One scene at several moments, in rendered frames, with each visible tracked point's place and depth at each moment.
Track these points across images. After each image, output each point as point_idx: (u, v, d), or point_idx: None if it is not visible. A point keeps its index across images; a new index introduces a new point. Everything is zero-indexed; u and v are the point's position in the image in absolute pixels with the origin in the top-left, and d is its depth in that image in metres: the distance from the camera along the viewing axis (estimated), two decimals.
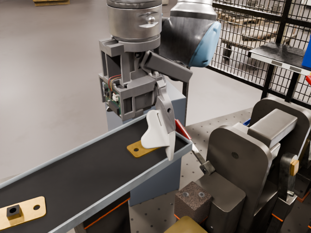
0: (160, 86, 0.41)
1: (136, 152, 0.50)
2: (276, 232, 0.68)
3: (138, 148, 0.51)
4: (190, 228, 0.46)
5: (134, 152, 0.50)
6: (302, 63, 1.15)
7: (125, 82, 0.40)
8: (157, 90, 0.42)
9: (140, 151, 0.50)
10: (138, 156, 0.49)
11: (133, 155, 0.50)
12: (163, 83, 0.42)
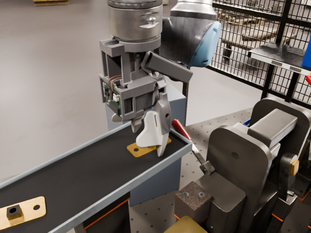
0: (161, 87, 0.41)
1: (136, 152, 0.50)
2: (276, 232, 0.68)
3: (138, 148, 0.51)
4: (190, 228, 0.46)
5: (134, 152, 0.50)
6: (302, 63, 1.15)
7: (126, 83, 0.40)
8: (157, 91, 0.42)
9: (140, 151, 0.50)
10: (138, 156, 0.49)
11: (133, 155, 0.50)
12: (164, 83, 0.42)
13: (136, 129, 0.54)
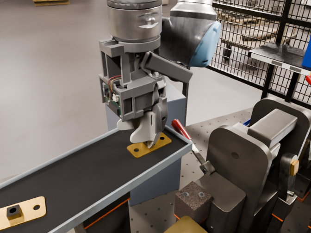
0: (160, 87, 0.41)
1: (136, 152, 0.50)
2: (276, 232, 0.68)
3: (138, 148, 0.51)
4: (190, 228, 0.46)
5: (134, 152, 0.50)
6: (302, 63, 1.15)
7: (125, 83, 0.40)
8: (157, 91, 0.42)
9: (140, 151, 0.50)
10: (139, 156, 0.49)
11: (133, 155, 0.50)
12: (163, 83, 0.42)
13: None
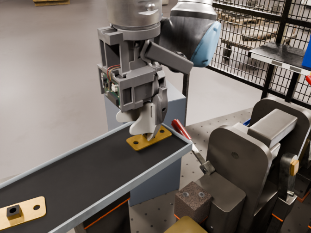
0: (160, 76, 0.41)
1: (135, 144, 0.49)
2: (276, 232, 0.68)
3: (138, 140, 0.50)
4: (190, 228, 0.46)
5: (133, 144, 0.49)
6: (302, 63, 1.15)
7: (124, 72, 0.39)
8: (157, 81, 0.41)
9: (140, 144, 0.49)
10: (138, 148, 0.48)
11: (133, 148, 0.49)
12: (163, 73, 0.41)
13: None
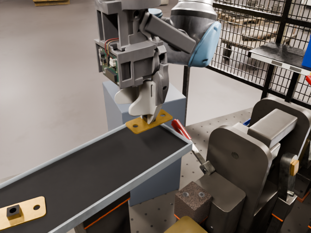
0: (161, 52, 0.38)
1: (135, 128, 0.47)
2: (276, 232, 0.68)
3: (137, 124, 0.48)
4: (190, 228, 0.46)
5: (133, 128, 0.47)
6: (302, 63, 1.15)
7: (123, 46, 0.36)
8: (157, 57, 0.39)
9: (139, 127, 0.47)
10: (138, 131, 0.46)
11: (132, 131, 0.46)
12: (164, 49, 0.39)
13: None
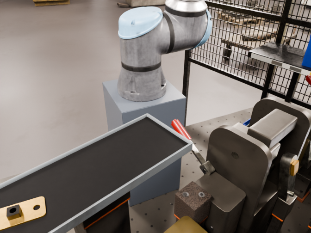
0: None
1: None
2: (276, 232, 0.68)
3: None
4: (190, 228, 0.46)
5: None
6: (302, 63, 1.15)
7: None
8: None
9: None
10: None
11: None
12: None
13: None
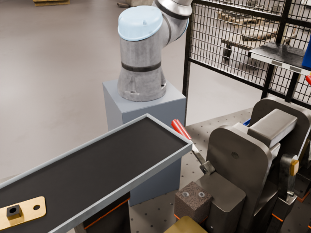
0: None
1: None
2: (276, 232, 0.68)
3: None
4: (190, 228, 0.46)
5: None
6: (302, 63, 1.15)
7: None
8: None
9: None
10: None
11: None
12: None
13: None
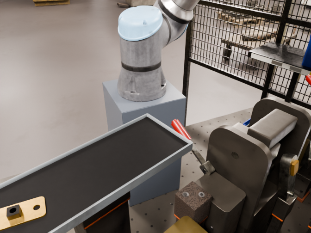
0: None
1: None
2: (276, 232, 0.68)
3: None
4: (190, 228, 0.46)
5: None
6: (302, 63, 1.15)
7: None
8: None
9: None
10: None
11: None
12: None
13: None
